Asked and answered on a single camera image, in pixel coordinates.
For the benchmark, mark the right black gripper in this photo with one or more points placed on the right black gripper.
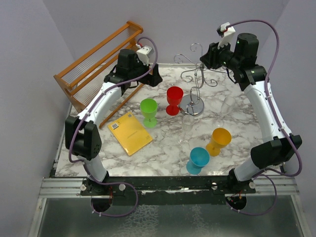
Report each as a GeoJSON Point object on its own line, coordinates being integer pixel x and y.
{"type": "Point", "coordinates": [210, 58]}

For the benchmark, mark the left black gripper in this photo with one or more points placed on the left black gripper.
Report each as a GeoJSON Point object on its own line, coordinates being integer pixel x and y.
{"type": "Point", "coordinates": [154, 79]}

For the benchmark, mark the red plastic wine glass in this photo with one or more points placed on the red plastic wine glass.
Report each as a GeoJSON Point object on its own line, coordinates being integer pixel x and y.
{"type": "Point", "coordinates": [174, 97]}

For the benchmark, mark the green plastic wine glass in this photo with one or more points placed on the green plastic wine glass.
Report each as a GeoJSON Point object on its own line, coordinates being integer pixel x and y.
{"type": "Point", "coordinates": [148, 109]}

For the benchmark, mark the clear champagne flute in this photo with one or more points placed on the clear champagne flute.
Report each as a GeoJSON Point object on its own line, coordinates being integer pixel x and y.
{"type": "Point", "coordinates": [188, 122]}
{"type": "Point", "coordinates": [227, 106]}

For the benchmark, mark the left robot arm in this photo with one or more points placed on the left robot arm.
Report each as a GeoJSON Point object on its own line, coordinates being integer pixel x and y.
{"type": "Point", "coordinates": [82, 137]}

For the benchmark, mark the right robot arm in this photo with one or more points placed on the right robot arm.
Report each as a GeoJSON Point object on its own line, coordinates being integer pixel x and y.
{"type": "Point", "coordinates": [279, 143]}

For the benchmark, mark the chrome wine glass rack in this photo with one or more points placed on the chrome wine glass rack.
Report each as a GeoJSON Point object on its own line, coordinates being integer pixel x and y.
{"type": "Point", "coordinates": [192, 104]}

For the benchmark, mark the wooden shelf rack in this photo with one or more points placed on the wooden shelf rack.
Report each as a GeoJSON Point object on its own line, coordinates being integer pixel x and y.
{"type": "Point", "coordinates": [82, 80]}

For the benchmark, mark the orange plastic wine glass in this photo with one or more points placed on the orange plastic wine glass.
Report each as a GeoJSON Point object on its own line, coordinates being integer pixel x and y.
{"type": "Point", "coordinates": [220, 138]}

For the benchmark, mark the blue plastic wine glass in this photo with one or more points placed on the blue plastic wine glass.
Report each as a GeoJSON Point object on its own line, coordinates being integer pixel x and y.
{"type": "Point", "coordinates": [198, 159]}

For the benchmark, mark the yellow book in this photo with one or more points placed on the yellow book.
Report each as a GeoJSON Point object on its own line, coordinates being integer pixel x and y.
{"type": "Point", "coordinates": [130, 133]}

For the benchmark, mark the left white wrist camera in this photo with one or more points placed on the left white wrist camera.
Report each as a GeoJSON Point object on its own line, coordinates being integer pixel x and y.
{"type": "Point", "coordinates": [144, 53]}

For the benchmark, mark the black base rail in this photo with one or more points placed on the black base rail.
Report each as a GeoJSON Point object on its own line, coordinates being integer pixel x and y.
{"type": "Point", "coordinates": [162, 190]}

